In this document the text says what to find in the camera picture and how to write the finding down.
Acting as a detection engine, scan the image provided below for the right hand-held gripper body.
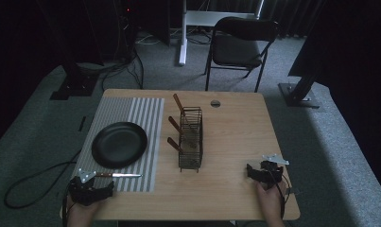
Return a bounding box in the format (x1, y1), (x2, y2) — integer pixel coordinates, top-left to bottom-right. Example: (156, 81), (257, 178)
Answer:
(255, 153), (290, 185)

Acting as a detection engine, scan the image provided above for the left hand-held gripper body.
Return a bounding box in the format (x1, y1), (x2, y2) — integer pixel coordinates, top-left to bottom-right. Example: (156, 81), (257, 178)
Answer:
(67, 168), (105, 207)

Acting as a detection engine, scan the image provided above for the wooden-handled table knife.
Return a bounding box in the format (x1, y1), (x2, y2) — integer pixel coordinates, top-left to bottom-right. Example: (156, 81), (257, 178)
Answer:
(95, 172), (144, 179)

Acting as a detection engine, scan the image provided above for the person's left hand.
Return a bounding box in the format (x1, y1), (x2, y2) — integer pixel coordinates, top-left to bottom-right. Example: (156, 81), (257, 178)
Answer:
(66, 195), (108, 227)

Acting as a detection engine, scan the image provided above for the person's right hand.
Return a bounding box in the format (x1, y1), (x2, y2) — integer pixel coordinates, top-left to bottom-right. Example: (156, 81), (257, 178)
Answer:
(255, 180), (287, 227)

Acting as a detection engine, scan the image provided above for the black round plate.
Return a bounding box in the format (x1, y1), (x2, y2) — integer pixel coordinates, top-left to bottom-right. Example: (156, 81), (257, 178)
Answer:
(91, 121), (148, 170)

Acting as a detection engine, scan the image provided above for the grey striped placemat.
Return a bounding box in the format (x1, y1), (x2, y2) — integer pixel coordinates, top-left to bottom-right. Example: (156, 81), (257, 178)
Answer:
(71, 96), (165, 194)

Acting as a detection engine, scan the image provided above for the black stand with flat base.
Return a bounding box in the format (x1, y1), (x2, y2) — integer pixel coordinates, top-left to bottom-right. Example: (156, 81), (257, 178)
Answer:
(277, 70), (322, 110)

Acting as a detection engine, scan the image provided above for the black stand with square base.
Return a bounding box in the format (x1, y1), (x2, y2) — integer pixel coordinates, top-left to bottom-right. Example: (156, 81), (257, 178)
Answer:
(49, 46), (99, 101)

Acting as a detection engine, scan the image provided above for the black folding chair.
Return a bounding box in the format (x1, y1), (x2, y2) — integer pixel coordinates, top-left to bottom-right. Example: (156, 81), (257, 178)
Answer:
(204, 16), (280, 94)

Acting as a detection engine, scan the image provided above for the black computer tower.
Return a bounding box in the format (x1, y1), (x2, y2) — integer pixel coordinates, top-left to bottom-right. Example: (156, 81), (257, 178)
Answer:
(113, 0), (139, 62)

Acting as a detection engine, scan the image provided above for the right hand-held gripper cable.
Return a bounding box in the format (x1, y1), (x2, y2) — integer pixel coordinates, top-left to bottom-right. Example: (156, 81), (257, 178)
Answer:
(267, 168), (292, 219)

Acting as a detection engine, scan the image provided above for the hand-held gripper cable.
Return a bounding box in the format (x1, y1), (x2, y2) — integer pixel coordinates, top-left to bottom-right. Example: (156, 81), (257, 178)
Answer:
(267, 168), (292, 219)
(61, 187), (73, 227)

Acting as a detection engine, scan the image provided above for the left hand-held gripper cable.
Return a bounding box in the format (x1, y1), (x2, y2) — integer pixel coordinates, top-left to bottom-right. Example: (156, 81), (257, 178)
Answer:
(61, 187), (73, 227)

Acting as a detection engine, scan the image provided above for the long black floor cable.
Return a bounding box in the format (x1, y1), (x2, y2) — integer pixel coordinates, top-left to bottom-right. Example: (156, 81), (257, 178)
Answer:
(3, 150), (82, 210)

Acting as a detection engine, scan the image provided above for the dark wire cutlery rack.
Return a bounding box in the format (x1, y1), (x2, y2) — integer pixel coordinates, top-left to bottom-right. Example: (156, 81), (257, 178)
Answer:
(177, 106), (204, 174)

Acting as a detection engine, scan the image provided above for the wooden-handled cutlery piece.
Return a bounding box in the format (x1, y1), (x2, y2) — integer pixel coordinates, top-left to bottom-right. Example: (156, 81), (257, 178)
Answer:
(166, 136), (183, 154)
(167, 115), (184, 136)
(172, 93), (190, 122)

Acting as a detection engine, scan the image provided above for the black floor cable bundle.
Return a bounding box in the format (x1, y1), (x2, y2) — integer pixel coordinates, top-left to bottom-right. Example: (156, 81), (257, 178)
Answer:
(97, 46), (146, 92)

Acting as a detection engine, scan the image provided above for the white desk frame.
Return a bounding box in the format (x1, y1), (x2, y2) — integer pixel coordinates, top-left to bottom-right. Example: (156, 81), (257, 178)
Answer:
(178, 0), (266, 67)

